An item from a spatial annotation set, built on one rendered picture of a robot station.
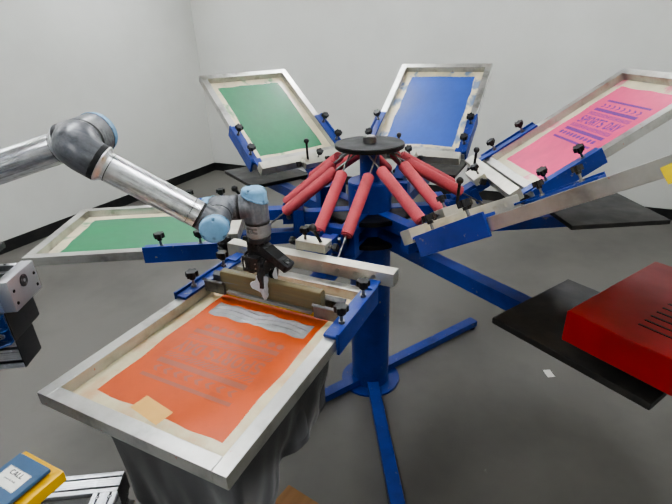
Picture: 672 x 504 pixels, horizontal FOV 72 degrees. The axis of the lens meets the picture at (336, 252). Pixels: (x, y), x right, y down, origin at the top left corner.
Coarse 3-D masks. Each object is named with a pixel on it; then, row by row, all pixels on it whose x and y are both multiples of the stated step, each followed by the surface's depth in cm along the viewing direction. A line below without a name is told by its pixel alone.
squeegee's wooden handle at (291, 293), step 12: (228, 276) 153; (240, 276) 151; (252, 276) 150; (228, 288) 155; (240, 288) 153; (252, 288) 150; (276, 288) 146; (288, 288) 143; (300, 288) 142; (312, 288) 141; (276, 300) 148; (288, 300) 145; (300, 300) 143; (312, 300) 141; (324, 300) 142
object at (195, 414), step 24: (288, 312) 149; (264, 336) 137; (288, 336) 137; (312, 336) 136; (288, 360) 127; (264, 384) 118; (168, 408) 112; (192, 408) 112; (216, 408) 111; (240, 408) 111; (216, 432) 105
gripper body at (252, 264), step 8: (248, 240) 141; (256, 240) 139; (264, 240) 139; (248, 248) 144; (256, 248) 143; (248, 256) 143; (256, 256) 143; (248, 264) 144; (256, 264) 143; (264, 264) 142; (272, 264) 146; (264, 272) 143
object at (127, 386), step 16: (240, 304) 154; (256, 304) 154; (192, 320) 146; (208, 320) 146; (224, 320) 146; (176, 336) 139; (160, 352) 132; (128, 368) 126; (144, 368) 126; (112, 384) 120; (128, 384) 120; (144, 384) 120; (160, 384) 120; (128, 400) 115; (160, 400) 114
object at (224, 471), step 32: (320, 288) 158; (352, 288) 154; (160, 320) 142; (96, 352) 127; (320, 352) 124; (64, 384) 116; (288, 384) 113; (96, 416) 106; (128, 416) 105; (160, 448) 97; (192, 448) 96; (256, 448) 99; (224, 480) 90
